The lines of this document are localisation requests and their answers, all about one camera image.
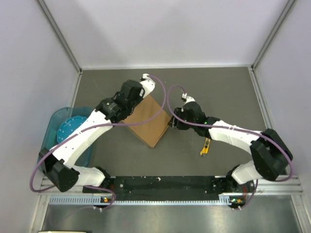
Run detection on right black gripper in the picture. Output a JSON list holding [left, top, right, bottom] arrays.
[[167, 108, 197, 131]]

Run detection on brown cardboard express box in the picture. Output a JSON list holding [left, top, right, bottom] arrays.
[[123, 95, 170, 148]]

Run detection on yellow utility knife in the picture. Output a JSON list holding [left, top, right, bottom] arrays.
[[200, 138, 211, 156]]

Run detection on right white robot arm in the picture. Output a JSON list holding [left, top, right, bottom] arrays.
[[168, 101, 293, 192]]

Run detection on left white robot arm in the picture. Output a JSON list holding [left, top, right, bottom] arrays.
[[39, 78, 155, 193]]

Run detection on blue perforated plate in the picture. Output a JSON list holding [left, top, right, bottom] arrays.
[[56, 116, 87, 143]]

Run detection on teal plastic bin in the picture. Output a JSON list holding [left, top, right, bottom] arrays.
[[36, 106, 94, 174]]

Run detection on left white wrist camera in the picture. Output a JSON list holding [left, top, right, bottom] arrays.
[[140, 73, 156, 98]]

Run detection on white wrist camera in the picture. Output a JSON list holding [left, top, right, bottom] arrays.
[[140, 73, 156, 98], [181, 93, 195, 106]]

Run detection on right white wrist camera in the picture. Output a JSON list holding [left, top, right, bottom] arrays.
[[181, 93, 195, 106]]

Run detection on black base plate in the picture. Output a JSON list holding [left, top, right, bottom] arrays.
[[82, 175, 253, 201]]

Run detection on grey cable duct rail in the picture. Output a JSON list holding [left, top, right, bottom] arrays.
[[49, 195, 232, 206]]

